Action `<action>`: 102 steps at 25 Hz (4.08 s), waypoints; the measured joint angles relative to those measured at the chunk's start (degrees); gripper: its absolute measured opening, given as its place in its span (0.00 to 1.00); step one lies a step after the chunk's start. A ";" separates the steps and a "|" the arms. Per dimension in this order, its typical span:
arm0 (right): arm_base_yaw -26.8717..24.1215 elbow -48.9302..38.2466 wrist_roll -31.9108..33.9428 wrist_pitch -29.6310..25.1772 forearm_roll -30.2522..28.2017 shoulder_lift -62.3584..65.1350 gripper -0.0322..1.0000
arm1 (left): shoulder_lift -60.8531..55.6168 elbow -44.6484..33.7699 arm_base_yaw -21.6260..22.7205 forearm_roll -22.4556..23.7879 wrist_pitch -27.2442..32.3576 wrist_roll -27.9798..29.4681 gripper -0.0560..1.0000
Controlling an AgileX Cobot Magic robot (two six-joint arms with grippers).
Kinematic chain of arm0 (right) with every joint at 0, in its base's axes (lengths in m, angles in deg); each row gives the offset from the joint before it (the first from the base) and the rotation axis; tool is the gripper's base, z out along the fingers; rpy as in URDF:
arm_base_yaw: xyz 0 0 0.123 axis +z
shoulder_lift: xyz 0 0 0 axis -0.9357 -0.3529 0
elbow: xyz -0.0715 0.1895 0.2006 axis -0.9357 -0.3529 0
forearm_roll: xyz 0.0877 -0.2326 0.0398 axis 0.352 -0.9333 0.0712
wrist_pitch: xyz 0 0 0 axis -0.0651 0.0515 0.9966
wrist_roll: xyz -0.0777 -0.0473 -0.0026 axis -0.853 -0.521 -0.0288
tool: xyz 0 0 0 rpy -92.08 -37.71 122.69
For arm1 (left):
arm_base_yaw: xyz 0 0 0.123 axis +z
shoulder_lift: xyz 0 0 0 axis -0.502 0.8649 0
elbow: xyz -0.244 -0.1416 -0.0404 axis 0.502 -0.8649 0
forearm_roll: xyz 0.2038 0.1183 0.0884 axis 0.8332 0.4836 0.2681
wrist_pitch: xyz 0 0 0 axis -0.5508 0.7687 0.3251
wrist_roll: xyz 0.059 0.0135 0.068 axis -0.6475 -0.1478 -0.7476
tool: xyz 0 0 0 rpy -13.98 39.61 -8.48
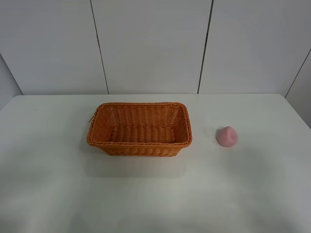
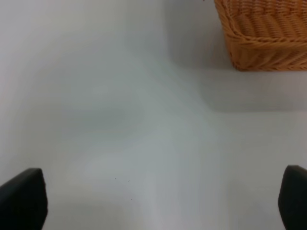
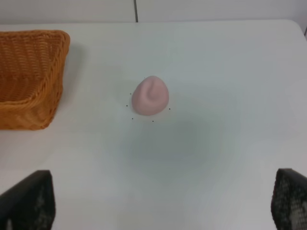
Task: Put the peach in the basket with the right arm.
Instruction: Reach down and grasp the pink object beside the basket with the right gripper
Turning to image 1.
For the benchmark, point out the pink peach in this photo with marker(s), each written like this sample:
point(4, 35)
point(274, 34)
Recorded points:
point(227, 137)

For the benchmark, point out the orange woven plastic basket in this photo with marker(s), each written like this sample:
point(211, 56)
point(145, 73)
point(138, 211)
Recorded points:
point(159, 129)

